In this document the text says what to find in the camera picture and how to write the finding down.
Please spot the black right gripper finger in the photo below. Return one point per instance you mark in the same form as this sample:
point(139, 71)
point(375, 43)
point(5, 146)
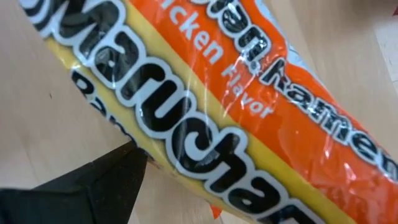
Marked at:
point(112, 186)

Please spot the white plastic bin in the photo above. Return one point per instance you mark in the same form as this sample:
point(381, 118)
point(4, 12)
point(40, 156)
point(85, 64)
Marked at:
point(390, 53)

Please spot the orange chicken ramen packet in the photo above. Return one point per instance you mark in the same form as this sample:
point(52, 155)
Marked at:
point(217, 109)

